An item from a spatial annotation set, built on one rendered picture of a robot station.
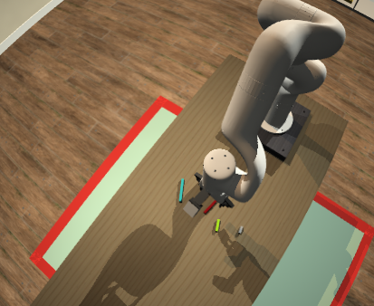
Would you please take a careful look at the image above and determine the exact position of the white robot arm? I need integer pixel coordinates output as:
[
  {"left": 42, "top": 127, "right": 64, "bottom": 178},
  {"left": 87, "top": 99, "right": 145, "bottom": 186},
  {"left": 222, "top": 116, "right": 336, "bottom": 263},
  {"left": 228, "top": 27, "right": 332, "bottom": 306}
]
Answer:
[{"left": 183, "top": 0, "right": 346, "bottom": 217}]

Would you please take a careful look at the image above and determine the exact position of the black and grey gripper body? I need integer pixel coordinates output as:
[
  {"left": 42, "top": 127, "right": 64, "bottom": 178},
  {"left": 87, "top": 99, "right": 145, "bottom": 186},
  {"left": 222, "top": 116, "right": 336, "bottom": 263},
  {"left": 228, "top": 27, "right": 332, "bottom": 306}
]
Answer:
[{"left": 200, "top": 178, "right": 229, "bottom": 204}]

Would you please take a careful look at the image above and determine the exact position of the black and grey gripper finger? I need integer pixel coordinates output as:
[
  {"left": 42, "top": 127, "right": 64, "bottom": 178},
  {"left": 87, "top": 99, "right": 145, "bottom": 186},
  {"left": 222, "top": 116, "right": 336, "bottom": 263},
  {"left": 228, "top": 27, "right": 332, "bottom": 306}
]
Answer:
[
  {"left": 219, "top": 197, "right": 235, "bottom": 208},
  {"left": 195, "top": 172, "right": 203, "bottom": 185}
]

